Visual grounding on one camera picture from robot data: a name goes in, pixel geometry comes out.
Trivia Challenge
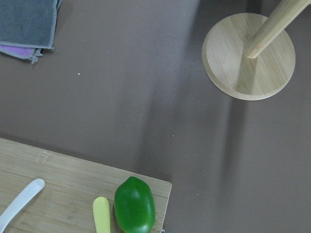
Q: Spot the white ceramic spoon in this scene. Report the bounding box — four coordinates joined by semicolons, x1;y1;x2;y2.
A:
0;179;45;233

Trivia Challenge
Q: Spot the green lime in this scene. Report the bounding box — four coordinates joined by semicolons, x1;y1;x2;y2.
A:
114;176;156;233

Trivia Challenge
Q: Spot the yellow plastic knife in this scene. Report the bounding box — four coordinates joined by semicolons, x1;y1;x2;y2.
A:
93;197;111;233

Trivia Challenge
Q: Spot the wooden mug tree stand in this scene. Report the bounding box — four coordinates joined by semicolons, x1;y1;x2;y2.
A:
202;0;311;100

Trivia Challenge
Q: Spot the bamboo cutting board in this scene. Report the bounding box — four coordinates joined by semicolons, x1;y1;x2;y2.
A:
0;137;173;233

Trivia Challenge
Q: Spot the grey folded cloth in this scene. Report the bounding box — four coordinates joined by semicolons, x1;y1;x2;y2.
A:
0;0;62;63

